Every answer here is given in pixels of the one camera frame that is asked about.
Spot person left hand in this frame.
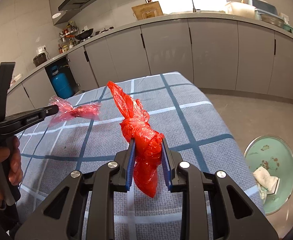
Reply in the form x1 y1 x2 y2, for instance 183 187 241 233
0 136 23 209

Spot black wok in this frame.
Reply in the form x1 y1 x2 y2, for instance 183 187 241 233
75 28 93 41

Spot grey kitchen cabinets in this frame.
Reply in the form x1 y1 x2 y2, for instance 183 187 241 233
7 13 293 113

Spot green enamel trash basin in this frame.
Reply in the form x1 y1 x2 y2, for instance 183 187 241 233
244 135 293 215

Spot blue dish rack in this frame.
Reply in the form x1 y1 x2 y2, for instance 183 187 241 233
248 0 285 28

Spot blue gas cylinder under counter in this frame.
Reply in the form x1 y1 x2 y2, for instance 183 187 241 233
50 66 74 99

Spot spice rack with bottles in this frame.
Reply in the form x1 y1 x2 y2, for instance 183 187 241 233
58 21 78 54

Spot white plastic container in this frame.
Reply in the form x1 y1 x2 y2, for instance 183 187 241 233
224 2 255 19

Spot pink transparent plastic wrap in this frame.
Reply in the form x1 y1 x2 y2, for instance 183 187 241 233
49 96 101 127

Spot blue plaid tablecloth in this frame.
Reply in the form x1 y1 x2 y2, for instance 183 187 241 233
17 73 262 239

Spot red plastic bag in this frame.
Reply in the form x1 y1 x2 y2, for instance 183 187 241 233
107 81 164 198

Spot black rice cooker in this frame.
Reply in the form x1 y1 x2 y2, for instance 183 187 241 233
33 53 47 67

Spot white crumpled tissue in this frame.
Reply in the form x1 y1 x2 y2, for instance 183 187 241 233
253 166 280 195

